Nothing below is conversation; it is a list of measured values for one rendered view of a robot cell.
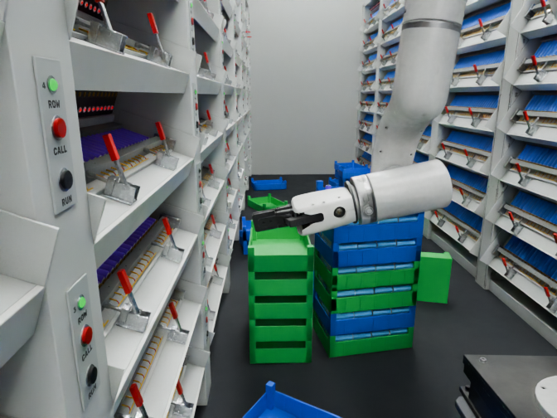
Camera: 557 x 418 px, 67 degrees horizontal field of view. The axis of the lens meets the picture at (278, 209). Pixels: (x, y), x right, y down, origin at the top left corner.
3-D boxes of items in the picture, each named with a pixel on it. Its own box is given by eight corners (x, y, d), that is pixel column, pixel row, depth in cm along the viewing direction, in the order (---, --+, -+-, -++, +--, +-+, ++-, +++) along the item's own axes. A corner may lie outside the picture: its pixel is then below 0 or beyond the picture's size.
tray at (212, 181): (221, 190, 174) (231, 158, 171) (198, 238, 116) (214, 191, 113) (173, 173, 172) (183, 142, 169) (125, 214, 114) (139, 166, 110)
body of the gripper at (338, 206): (367, 230, 69) (300, 244, 69) (355, 213, 79) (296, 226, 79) (360, 186, 67) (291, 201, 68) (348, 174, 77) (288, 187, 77)
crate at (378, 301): (389, 280, 161) (390, 260, 159) (416, 305, 142) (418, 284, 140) (313, 287, 155) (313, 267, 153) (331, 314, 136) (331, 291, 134)
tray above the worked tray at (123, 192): (188, 175, 102) (205, 120, 99) (83, 284, 43) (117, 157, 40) (105, 147, 99) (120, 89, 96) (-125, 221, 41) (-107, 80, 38)
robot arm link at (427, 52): (384, 36, 78) (360, 196, 85) (412, 17, 62) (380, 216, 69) (431, 41, 78) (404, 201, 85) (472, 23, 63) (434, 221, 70)
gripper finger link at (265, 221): (294, 229, 71) (254, 237, 71) (293, 223, 74) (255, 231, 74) (290, 211, 70) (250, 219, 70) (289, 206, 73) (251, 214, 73)
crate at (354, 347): (386, 318, 165) (388, 299, 163) (412, 347, 146) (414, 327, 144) (312, 326, 159) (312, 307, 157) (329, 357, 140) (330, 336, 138)
